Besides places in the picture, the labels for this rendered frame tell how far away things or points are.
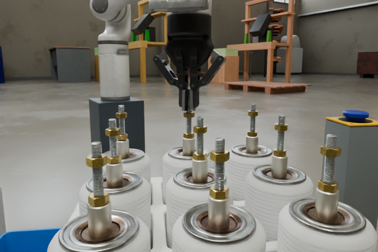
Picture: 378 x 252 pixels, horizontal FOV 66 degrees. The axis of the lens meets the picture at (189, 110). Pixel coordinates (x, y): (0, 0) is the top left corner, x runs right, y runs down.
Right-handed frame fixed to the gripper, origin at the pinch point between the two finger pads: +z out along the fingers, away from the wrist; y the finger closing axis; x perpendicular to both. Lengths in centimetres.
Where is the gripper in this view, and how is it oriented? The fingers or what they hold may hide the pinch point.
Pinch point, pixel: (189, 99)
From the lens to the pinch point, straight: 51.8
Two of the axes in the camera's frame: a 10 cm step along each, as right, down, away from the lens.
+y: -9.6, -0.4, 2.6
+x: -2.7, 1.5, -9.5
